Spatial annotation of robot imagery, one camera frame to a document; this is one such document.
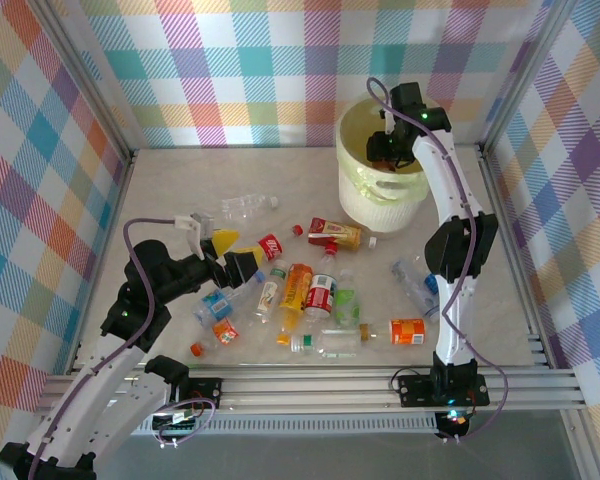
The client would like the aluminium frame post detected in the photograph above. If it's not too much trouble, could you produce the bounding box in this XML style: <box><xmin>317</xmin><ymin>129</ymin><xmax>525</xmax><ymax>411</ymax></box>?
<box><xmin>37</xmin><ymin>0</ymin><xmax>136</xmax><ymax>164</ymax></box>
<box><xmin>477</xmin><ymin>0</ymin><xmax>576</xmax><ymax>151</ymax></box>

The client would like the clear bottle green white cap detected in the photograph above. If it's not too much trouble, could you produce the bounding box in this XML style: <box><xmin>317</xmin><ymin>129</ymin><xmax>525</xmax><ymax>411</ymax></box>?
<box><xmin>288</xmin><ymin>328</ymin><xmax>364</xmax><ymax>360</ymax></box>

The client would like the grey slotted cable duct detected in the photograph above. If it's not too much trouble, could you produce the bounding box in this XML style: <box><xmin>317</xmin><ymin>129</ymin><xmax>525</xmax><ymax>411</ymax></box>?
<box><xmin>122</xmin><ymin>417</ymin><xmax>440</xmax><ymax>437</ymax></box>

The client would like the small orange label bottle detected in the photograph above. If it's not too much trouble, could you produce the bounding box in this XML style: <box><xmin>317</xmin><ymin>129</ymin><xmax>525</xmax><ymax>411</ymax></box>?
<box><xmin>189</xmin><ymin>318</ymin><xmax>240</xmax><ymax>358</ymax></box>

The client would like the red label cola bottle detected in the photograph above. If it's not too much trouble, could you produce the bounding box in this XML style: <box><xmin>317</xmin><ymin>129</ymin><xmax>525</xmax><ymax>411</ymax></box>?
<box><xmin>252</xmin><ymin>223</ymin><xmax>304</xmax><ymax>265</ymax></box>

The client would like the slotted aluminium side rail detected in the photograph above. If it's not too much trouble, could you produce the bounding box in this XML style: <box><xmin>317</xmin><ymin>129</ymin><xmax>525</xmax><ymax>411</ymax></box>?
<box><xmin>477</xmin><ymin>143</ymin><xmax>555</xmax><ymax>372</ymax></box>

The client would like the orange juice bottle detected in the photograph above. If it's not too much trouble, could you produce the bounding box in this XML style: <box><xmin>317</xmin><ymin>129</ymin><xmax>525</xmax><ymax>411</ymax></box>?
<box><xmin>275</xmin><ymin>262</ymin><xmax>315</xmax><ymax>347</ymax></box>

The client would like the small black arm base plate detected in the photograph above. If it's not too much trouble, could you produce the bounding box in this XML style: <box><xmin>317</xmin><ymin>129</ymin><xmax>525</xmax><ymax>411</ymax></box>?
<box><xmin>182</xmin><ymin>375</ymin><xmax>225</xmax><ymax>410</ymax></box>

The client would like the orange label brown cap bottle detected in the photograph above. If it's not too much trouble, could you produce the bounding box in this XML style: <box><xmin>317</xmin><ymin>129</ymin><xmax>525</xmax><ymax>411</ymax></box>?
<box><xmin>358</xmin><ymin>317</ymin><xmax>427</xmax><ymax>352</ymax></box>

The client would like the small lit controller board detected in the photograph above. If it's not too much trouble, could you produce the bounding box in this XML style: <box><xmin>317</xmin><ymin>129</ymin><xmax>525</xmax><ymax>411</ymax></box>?
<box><xmin>439</xmin><ymin>409</ymin><xmax>470</xmax><ymax>437</ymax></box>

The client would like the red gold label bottle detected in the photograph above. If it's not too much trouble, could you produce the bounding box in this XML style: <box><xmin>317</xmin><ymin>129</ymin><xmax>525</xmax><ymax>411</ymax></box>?
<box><xmin>307</xmin><ymin>216</ymin><xmax>380</xmax><ymax>252</ymax></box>

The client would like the white ribbed plastic bin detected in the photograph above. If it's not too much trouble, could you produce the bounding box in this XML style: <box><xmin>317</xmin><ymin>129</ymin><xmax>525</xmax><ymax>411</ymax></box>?
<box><xmin>335</xmin><ymin>97</ymin><xmax>454</xmax><ymax>234</ymax></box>

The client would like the green controller board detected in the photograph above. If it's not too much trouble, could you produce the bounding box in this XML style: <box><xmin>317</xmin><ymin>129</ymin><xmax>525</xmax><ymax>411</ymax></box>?
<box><xmin>152</xmin><ymin>407</ymin><xmax>204</xmax><ymax>441</ymax></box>

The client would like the long black arm base plate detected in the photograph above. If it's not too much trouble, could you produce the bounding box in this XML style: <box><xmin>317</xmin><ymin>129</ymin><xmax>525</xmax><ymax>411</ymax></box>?
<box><xmin>396</xmin><ymin>371</ymin><xmax>491</xmax><ymax>409</ymax></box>

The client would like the wide aluminium base rail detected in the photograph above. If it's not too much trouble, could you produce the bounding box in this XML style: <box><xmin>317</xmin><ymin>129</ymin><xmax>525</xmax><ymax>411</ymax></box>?
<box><xmin>42</xmin><ymin>363</ymin><xmax>587</xmax><ymax>412</ymax></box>

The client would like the crushed clear plastic bottle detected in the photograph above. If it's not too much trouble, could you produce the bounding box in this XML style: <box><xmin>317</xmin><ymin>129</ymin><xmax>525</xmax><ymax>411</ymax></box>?
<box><xmin>390</xmin><ymin>256</ymin><xmax>431</xmax><ymax>306</ymax></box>

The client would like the white label green neck bottle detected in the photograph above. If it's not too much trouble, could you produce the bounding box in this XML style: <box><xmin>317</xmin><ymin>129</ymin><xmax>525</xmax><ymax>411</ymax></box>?
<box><xmin>251</xmin><ymin>258</ymin><xmax>287</xmax><ymax>326</ymax></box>

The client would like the red white label bottle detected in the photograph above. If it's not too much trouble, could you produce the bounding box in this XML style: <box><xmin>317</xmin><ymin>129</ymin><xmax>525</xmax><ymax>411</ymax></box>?
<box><xmin>303</xmin><ymin>241</ymin><xmax>340</xmax><ymax>321</ymax></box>

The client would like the narrow aluminium side rail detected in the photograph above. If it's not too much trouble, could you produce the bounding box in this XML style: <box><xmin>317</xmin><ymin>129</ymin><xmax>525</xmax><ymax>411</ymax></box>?
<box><xmin>67</xmin><ymin>149</ymin><xmax>139</xmax><ymax>376</ymax></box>

